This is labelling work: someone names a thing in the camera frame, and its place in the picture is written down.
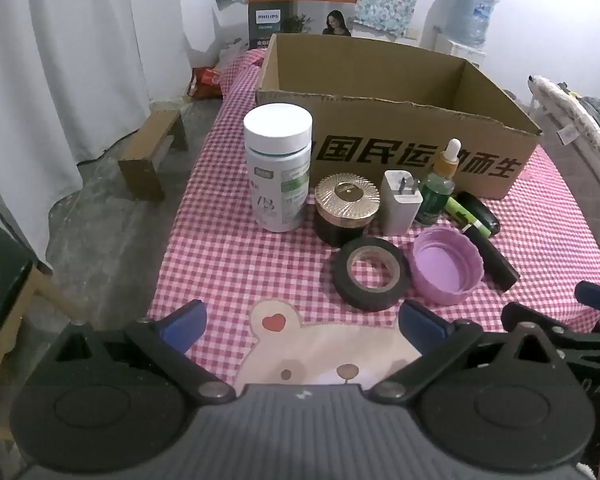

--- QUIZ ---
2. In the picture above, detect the green dropper bottle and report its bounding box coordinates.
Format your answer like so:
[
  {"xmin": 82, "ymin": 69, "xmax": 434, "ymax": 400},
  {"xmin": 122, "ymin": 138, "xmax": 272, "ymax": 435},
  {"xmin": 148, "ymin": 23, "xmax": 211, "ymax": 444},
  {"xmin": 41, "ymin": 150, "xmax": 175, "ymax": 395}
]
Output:
[{"xmin": 414, "ymin": 138, "xmax": 465, "ymax": 226}]

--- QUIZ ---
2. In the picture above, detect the green tube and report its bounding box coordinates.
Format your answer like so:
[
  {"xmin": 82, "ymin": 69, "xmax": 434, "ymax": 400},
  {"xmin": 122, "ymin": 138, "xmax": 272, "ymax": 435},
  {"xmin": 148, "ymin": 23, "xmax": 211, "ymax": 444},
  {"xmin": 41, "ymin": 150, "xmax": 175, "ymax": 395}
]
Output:
[{"xmin": 444, "ymin": 196, "xmax": 492, "ymax": 237}]

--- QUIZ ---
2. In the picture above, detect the wooden stool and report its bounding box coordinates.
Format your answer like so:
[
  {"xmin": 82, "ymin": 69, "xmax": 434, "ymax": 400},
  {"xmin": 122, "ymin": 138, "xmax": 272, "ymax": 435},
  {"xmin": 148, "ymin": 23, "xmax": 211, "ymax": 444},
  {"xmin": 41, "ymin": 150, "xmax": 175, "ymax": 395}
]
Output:
[{"xmin": 117, "ymin": 109, "xmax": 190, "ymax": 203}]

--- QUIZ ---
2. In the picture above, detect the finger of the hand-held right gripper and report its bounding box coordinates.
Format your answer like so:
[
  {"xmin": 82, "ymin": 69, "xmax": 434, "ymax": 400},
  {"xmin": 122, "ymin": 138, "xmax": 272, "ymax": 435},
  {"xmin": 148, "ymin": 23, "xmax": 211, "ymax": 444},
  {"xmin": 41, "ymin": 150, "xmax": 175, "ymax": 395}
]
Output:
[
  {"xmin": 501, "ymin": 302, "xmax": 600, "ymax": 361},
  {"xmin": 574, "ymin": 280, "xmax": 600, "ymax": 319}
]

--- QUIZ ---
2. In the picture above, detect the white curtain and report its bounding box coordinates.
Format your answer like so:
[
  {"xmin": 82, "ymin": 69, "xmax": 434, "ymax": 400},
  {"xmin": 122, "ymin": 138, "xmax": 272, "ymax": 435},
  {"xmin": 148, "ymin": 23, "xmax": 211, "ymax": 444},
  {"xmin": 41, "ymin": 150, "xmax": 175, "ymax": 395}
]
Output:
[{"xmin": 0, "ymin": 0, "xmax": 216, "ymax": 261}]

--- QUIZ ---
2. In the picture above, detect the white supplement bottle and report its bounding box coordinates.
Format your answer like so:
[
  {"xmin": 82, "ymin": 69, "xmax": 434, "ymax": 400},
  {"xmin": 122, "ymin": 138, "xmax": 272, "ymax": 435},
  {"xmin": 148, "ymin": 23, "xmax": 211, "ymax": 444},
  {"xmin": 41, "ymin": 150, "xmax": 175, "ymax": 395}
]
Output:
[{"xmin": 243, "ymin": 104, "xmax": 314, "ymax": 233}]

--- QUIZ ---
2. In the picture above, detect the red snack bag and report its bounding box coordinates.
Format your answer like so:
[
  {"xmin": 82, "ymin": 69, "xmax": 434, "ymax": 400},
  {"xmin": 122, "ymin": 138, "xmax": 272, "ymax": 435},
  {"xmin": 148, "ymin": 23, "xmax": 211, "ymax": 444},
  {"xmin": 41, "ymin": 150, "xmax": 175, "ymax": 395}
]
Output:
[{"xmin": 187, "ymin": 66, "xmax": 223, "ymax": 100}]

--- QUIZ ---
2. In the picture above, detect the white fleece blanket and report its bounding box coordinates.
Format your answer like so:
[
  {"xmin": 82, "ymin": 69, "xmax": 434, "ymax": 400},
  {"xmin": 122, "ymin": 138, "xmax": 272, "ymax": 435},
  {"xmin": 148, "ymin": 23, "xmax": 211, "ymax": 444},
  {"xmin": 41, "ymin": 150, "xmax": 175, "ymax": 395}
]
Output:
[{"xmin": 527, "ymin": 75, "xmax": 600, "ymax": 186}]

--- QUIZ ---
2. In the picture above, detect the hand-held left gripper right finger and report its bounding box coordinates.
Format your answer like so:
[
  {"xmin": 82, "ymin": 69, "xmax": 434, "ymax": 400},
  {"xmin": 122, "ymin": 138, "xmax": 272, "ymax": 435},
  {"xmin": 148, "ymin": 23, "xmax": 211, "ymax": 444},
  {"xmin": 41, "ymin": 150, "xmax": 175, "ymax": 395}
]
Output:
[{"xmin": 372, "ymin": 300, "xmax": 566, "ymax": 406}]

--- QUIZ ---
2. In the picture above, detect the purple plastic lid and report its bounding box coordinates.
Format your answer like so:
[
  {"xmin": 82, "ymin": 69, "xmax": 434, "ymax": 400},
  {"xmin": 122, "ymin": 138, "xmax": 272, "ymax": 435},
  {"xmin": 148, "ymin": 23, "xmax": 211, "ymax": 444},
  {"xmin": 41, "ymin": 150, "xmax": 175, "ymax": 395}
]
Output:
[{"xmin": 411, "ymin": 226, "xmax": 484, "ymax": 307}]

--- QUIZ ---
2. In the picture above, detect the pink checkered tablecloth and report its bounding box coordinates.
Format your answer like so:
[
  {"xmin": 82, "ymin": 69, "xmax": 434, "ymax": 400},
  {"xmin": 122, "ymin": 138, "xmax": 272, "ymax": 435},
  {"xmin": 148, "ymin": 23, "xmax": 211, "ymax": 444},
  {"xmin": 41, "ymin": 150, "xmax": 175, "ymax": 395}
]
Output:
[{"xmin": 147, "ymin": 49, "xmax": 600, "ymax": 396}]

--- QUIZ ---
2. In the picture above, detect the grey bed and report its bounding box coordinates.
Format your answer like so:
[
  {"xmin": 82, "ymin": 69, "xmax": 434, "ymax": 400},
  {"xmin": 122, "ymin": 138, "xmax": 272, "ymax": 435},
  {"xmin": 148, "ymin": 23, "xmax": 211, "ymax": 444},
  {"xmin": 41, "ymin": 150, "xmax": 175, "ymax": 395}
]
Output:
[{"xmin": 500, "ymin": 90, "xmax": 600, "ymax": 261}]

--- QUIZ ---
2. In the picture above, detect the black lipstick tube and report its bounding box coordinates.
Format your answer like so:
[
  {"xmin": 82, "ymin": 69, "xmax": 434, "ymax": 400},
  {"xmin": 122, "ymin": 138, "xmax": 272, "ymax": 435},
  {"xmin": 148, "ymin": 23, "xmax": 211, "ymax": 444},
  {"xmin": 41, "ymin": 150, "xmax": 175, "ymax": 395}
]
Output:
[{"xmin": 462, "ymin": 225, "xmax": 522, "ymax": 292}]

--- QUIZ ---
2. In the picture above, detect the black tape roll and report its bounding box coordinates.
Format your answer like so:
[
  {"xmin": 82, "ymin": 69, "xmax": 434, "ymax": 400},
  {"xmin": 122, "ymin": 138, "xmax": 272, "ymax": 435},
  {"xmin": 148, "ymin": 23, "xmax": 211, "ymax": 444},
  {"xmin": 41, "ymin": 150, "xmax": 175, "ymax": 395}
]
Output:
[{"xmin": 332, "ymin": 236, "xmax": 412, "ymax": 312}]

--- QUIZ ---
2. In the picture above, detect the brown cardboard box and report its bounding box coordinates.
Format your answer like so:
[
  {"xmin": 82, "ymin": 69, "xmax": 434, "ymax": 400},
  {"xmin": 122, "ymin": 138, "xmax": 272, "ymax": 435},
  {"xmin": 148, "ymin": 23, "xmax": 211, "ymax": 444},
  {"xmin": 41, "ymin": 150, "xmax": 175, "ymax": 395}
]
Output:
[{"xmin": 255, "ymin": 33, "xmax": 543, "ymax": 200}]

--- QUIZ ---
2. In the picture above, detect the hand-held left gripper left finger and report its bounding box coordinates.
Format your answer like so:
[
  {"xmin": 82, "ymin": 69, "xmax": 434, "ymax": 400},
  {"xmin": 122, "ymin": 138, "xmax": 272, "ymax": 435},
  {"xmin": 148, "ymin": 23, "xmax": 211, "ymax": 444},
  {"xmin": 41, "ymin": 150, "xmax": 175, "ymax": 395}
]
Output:
[{"xmin": 55, "ymin": 300, "xmax": 237, "ymax": 407}]

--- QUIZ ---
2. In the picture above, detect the white charger plug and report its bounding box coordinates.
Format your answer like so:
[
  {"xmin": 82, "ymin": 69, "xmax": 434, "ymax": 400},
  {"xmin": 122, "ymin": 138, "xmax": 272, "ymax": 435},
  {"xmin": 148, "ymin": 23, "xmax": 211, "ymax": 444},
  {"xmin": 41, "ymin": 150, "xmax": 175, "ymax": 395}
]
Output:
[{"xmin": 380, "ymin": 170, "xmax": 423, "ymax": 237}]

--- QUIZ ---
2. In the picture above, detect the dark jar with gold lid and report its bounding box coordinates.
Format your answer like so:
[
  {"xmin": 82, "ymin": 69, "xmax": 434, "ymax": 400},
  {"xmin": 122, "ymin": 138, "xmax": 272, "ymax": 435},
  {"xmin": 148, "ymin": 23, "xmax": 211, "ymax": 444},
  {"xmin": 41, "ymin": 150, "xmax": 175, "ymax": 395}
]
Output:
[{"xmin": 314, "ymin": 173, "xmax": 381, "ymax": 248}]

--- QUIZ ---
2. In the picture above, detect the wooden chair dark cushion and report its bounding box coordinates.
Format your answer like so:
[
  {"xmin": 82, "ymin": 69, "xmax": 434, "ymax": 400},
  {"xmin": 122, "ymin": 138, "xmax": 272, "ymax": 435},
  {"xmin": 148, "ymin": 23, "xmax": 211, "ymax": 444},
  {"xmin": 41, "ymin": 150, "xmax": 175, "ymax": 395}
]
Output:
[{"xmin": 0, "ymin": 205, "xmax": 88, "ymax": 431}]

